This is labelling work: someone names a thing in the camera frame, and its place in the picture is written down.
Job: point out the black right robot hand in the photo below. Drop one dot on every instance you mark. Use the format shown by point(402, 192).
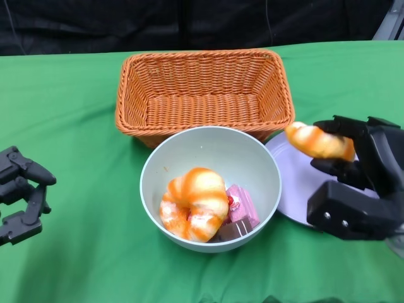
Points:
point(378, 151)

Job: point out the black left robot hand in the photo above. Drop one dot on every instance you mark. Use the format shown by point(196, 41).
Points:
point(28, 165)

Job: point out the orange striped croissant bread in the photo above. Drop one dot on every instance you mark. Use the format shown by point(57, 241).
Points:
point(202, 186)
point(315, 142)

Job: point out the pink cake with red cherry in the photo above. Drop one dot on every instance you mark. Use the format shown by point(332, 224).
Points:
point(243, 208)

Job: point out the brown chocolate cake slice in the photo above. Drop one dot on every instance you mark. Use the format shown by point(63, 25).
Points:
point(233, 230)

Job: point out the pale green bowl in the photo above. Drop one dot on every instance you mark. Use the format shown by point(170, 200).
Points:
point(205, 148)

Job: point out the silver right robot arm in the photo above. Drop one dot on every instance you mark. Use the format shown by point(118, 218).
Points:
point(399, 249)

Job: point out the lavender plate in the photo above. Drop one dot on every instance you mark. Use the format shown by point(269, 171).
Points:
point(290, 189)

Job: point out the orange wicker basket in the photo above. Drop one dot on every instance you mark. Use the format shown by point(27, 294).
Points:
point(202, 107)

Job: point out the green tablecloth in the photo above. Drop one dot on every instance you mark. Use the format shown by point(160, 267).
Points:
point(47, 110)

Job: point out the black backdrop cloth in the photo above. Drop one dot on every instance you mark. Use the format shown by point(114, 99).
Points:
point(126, 25)

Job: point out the grey metal post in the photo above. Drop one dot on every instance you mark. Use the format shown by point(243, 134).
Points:
point(391, 25)

